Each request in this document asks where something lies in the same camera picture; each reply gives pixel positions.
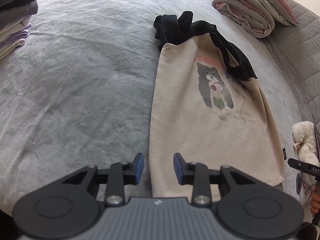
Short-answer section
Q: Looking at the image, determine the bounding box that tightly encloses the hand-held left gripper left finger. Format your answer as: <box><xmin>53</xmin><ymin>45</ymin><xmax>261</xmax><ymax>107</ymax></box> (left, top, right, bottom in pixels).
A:
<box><xmin>61</xmin><ymin>152</ymin><xmax>145</xmax><ymax>207</ymax></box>

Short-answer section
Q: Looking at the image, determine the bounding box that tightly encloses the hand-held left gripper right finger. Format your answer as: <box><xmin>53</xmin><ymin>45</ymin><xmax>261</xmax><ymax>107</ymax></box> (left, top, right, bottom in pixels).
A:
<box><xmin>173</xmin><ymin>152</ymin><xmax>257</xmax><ymax>207</ymax></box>

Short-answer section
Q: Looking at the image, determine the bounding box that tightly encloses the black and beige sweatshirt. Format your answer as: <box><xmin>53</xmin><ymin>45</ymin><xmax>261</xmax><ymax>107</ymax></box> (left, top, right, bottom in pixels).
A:
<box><xmin>149</xmin><ymin>10</ymin><xmax>287</xmax><ymax>198</ymax></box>

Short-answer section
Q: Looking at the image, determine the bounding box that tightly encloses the stack of folded clothes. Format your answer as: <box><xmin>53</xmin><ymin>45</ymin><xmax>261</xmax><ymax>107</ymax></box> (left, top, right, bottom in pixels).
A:
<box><xmin>0</xmin><ymin>0</ymin><xmax>38</xmax><ymax>60</ymax></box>

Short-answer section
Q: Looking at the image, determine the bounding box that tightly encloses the person's right hand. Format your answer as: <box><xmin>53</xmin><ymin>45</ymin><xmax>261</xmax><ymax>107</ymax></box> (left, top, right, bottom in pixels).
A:
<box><xmin>310</xmin><ymin>189</ymin><xmax>320</xmax><ymax>215</ymax></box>

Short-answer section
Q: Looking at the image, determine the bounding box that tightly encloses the white plush toy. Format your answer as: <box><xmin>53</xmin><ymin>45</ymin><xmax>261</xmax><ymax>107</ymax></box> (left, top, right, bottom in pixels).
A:
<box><xmin>292</xmin><ymin>121</ymin><xmax>320</xmax><ymax>205</ymax></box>

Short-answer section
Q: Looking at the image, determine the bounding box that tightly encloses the grey quilted headboard cover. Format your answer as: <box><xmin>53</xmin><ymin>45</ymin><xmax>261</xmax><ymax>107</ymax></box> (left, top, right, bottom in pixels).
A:
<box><xmin>262</xmin><ymin>0</ymin><xmax>320</xmax><ymax>130</ymax></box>

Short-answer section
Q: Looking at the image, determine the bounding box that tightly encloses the grey pink pillow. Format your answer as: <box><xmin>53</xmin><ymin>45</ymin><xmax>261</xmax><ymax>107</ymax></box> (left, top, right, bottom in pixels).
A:
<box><xmin>251</xmin><ymin>0</ymin><xmax>298</xmax><ymax>27</ymax></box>

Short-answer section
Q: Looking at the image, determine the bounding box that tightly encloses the folded grey pink quilt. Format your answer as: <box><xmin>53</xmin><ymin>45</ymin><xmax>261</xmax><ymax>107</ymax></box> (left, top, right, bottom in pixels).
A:
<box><xmin>211</xmin><ymin>0</ymin><xmax>275</xmax><ymax>38</ymax></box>

